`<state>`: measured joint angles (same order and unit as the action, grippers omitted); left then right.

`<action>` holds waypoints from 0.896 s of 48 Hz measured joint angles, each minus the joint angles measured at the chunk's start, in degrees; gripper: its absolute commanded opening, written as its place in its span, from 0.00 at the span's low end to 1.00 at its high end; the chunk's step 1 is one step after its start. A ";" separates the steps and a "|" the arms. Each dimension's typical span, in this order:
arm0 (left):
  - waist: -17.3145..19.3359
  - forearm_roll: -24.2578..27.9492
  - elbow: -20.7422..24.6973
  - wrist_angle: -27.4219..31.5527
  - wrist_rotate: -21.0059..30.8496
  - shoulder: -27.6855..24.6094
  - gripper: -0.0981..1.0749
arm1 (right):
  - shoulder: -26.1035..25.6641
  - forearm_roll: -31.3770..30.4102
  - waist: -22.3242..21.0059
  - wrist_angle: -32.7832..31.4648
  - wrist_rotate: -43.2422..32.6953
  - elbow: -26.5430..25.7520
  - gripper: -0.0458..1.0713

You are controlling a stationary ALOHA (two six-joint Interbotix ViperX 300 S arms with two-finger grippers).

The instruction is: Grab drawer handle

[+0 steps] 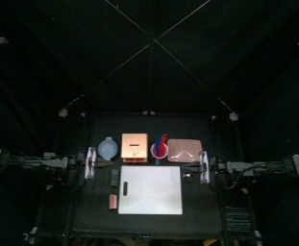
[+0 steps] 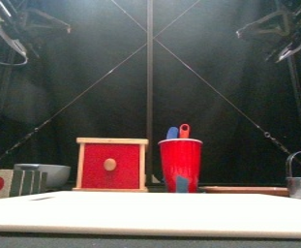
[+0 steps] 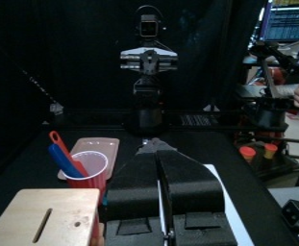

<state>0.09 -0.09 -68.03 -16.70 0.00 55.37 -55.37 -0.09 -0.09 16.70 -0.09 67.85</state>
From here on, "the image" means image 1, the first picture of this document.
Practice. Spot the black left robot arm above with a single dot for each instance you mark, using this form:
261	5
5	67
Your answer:
37	162

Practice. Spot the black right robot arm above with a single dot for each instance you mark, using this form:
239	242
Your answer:
259	166

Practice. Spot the wooden drawer box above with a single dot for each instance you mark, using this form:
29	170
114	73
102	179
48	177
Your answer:
134	147

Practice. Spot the small black round object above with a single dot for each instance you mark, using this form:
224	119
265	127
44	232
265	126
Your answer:
189	177

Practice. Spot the light blue plastic bowl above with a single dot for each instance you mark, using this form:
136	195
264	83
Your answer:
108	149

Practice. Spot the clear pink plastic tray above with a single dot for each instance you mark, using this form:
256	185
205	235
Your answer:
185	150

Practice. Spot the dark green rectangular block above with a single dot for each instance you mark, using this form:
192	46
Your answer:
114	177

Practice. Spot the small teal toy piece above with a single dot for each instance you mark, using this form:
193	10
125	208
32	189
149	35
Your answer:
158	161

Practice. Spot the red toy utensil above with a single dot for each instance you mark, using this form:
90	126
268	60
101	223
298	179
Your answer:
164	141

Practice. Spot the blue toy utensil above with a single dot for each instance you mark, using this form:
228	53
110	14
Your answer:
158	145

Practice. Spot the small pink rectangular block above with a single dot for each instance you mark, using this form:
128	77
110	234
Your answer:
113	201

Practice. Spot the white cutting board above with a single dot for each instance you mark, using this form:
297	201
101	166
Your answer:
150	190

